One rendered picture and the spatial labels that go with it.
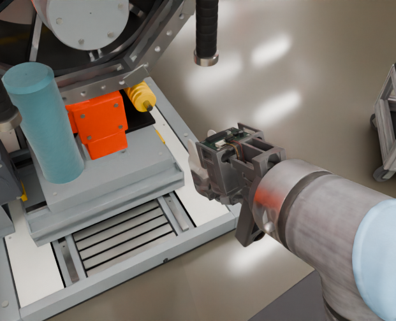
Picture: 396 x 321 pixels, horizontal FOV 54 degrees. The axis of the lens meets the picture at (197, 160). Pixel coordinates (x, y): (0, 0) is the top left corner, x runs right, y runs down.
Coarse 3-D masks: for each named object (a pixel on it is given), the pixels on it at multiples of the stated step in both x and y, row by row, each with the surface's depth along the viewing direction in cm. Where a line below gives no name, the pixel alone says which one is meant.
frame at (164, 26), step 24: (168, 0) 85; (192, 0) 82; (168, 24) 84; (144, 48) 87; (0, 72) 78; (96, 72) 88; (120, 72) 87; (144, 72) 89; (72, 96) 84; (96, 96) 87
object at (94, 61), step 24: (0, 0) 76; (144, 0) 91; (0, 24) 94; (24, 24) 100; (144, 24) 91; (0, 48) 85; (24, 48) 90; (48, 48) 94; (72, 48) 95; (120, 48) 92; (72, 72) 90
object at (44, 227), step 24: (24, 168) 128; (168, 168) 130; (24, 192) 120; (120, 192) 124; (144, 192) 124; (24, 216) 115; (48, 216) 118; (72, 216) 115; (96, 216) 120; (48, 240) 117
